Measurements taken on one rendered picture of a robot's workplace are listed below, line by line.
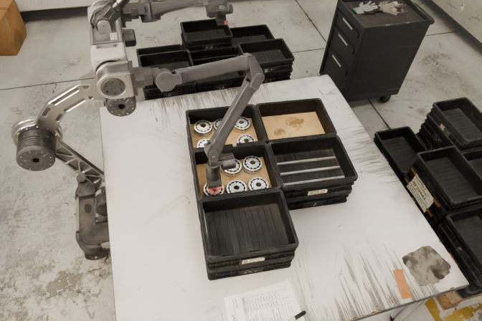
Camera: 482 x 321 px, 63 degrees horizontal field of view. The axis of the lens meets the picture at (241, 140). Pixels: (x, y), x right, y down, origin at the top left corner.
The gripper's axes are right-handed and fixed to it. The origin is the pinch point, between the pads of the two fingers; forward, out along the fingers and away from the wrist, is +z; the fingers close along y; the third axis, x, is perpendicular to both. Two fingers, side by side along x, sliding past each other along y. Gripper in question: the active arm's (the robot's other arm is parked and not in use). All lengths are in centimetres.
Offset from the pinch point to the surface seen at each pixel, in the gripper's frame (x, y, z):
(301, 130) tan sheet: -57, 37, 7
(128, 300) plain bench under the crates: 43, -41, 18
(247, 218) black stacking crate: -13.8, -15.7, 5.9
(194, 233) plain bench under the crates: 11.6, -13.2, 18.8
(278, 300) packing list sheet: -22, -52, 18
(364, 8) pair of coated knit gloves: -144, 155, 4
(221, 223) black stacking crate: -1.2, -16.8, 6.0
